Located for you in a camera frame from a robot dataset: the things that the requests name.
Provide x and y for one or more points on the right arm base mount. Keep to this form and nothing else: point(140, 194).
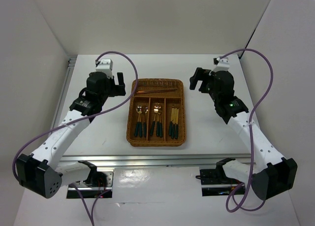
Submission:
point(215, 182)

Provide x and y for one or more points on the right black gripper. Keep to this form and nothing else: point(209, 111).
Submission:
point(201, 74)

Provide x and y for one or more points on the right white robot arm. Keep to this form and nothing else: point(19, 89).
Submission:
point(273, 173)

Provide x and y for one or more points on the brown wicker cutlery tray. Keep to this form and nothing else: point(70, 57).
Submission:
point(166, 93)

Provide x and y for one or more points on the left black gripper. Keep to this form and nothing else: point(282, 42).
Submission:
point(117, 89)

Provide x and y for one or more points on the gold spoon green handle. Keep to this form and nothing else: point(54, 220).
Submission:
point(144, 111)
point(136, 133)

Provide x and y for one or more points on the aluminium table front rail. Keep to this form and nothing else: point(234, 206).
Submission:
point(157, 160)

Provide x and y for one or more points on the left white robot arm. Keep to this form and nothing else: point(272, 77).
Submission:
point(40, 171)

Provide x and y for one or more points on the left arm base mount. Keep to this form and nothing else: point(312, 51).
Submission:
point(100, 185)

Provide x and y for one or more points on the gold spoon pile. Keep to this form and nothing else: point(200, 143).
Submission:
point(140, 122)

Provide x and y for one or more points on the copper chopstick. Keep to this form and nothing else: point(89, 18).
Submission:
point(157, 89)

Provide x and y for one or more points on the aluminium left side rail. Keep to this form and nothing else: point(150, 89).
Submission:
point(69, 71)

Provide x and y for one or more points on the gold knife pile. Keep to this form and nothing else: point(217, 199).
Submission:
point(171, 121)
point(174, 122)

